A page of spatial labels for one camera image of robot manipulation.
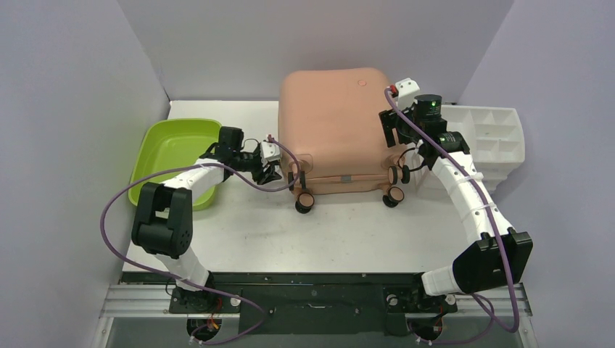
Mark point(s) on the green plastic tray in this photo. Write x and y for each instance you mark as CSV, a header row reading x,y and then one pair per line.
x,y
174,143

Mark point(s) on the white plastic drawer organizer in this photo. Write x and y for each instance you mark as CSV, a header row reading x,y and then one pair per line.
x,y
495,138

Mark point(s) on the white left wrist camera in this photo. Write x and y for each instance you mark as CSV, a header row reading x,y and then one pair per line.
x,y
269,150

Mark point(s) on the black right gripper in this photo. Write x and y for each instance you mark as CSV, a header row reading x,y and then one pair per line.
x,y
388,123

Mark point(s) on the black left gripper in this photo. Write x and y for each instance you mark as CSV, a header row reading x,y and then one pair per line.
x,y
269,174

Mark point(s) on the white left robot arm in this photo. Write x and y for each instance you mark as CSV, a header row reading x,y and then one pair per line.
x,y
163,224

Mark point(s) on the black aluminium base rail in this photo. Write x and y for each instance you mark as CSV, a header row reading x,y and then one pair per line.
x,y
146,310

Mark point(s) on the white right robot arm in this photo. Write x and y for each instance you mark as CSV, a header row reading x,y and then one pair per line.
x,y
497,254

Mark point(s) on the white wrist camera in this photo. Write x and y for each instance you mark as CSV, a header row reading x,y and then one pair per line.
x,y
404,92
269,150

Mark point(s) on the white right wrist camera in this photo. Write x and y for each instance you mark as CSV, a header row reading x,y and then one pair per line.
x,y
404,92

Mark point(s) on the pink hard-shell suitcase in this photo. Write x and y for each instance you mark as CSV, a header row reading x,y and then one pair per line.
x,y
329,119

